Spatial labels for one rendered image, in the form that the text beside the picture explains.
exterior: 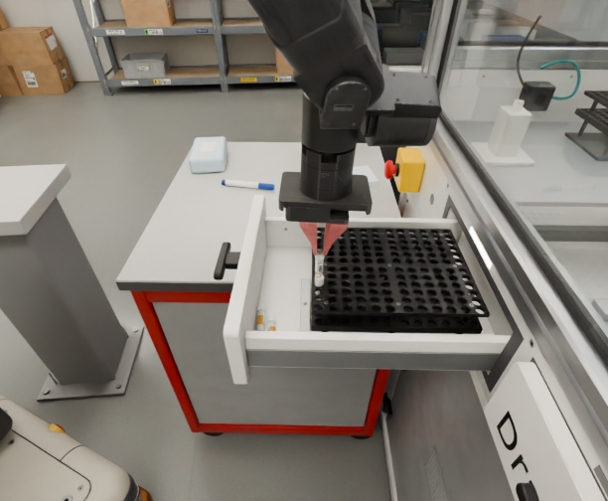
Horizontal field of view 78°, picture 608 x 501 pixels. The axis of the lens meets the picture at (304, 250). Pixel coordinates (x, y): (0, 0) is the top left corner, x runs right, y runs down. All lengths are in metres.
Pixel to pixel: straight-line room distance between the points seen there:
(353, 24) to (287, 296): 0.40
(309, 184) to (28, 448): 1.04
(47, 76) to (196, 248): 4.14
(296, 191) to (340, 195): 0.05
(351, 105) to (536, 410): 0.32
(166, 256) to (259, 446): 0.78
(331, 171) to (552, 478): 0.34
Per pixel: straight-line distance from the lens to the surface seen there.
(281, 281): 0.60
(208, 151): 1.09
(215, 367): 0.99
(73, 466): 1.18
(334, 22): 0.27
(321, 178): 0.39
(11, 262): 1.24
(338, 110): 0.32
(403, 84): 0.38
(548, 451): 0.43
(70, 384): 1.67
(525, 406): 0.45
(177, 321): 0.87
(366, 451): 1.37
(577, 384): 0.42
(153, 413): 1.50
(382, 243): 0.58
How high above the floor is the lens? 1.26
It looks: 40 degrees down
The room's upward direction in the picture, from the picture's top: straight up
